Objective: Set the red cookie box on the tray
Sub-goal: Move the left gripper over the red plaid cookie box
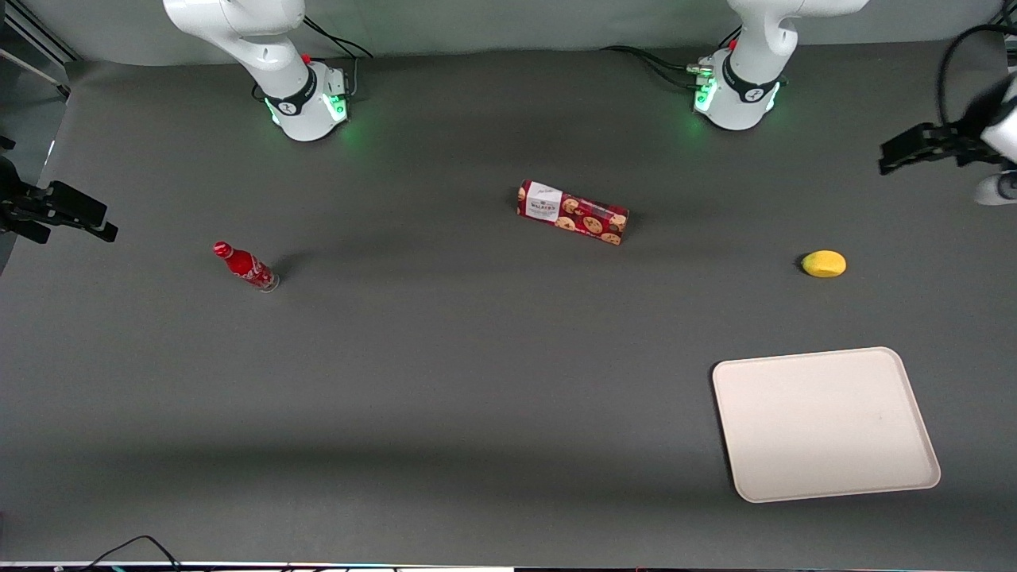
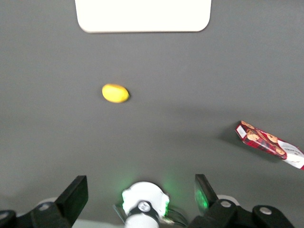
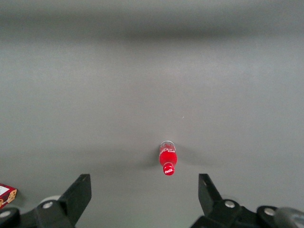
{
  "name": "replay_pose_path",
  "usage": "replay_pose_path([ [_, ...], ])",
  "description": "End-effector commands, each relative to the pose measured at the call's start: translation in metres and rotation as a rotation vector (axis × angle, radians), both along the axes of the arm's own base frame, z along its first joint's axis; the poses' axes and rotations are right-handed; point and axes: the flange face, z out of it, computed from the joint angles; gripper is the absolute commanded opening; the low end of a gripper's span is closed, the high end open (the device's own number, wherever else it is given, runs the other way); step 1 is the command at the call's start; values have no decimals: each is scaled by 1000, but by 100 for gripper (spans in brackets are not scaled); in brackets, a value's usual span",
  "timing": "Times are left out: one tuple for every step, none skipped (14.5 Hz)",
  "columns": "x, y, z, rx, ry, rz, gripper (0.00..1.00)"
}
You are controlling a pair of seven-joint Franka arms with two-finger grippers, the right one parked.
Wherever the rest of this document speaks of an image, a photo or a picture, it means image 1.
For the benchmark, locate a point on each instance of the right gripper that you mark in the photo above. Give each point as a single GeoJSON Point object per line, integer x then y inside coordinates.
{"type": "Point", "coordinates": [17, 202]}

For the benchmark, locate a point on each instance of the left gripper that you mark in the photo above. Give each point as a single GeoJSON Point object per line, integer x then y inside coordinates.
{"type": "Point", "coordinates": [960, 143]}

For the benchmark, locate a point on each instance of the red cookie box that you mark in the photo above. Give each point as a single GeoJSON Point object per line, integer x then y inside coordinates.
{"type": "Point", "coordinates": [574, 213]}

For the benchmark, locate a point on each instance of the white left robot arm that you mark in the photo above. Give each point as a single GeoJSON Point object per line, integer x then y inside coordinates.
{"type": "Point", "coordinates": [755, 48]}

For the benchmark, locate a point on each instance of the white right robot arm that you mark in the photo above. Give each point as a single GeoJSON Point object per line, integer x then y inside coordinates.
{"type": "Point", "coordinates": [262, 48]}

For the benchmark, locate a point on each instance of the beige plastic tray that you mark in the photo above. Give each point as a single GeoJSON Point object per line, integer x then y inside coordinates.
{"type": "Point", "coordinates": [825, 425]}

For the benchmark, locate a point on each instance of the yellow lemon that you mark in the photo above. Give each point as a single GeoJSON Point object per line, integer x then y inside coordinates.
{"type": "Point", "coordinates": [824, 264]}

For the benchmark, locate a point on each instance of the red soda bottle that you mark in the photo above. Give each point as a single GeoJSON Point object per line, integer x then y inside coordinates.
{"type": "Point", "coordinates": [245, 266]}

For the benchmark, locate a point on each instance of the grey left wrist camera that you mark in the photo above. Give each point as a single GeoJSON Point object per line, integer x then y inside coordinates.
{"type": "Point", "coordinates": [999, 189]}

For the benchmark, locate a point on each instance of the metal frame rail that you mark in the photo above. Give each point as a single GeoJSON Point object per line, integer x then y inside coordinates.
{"type": "Point", "coordinates": [36, 44]}

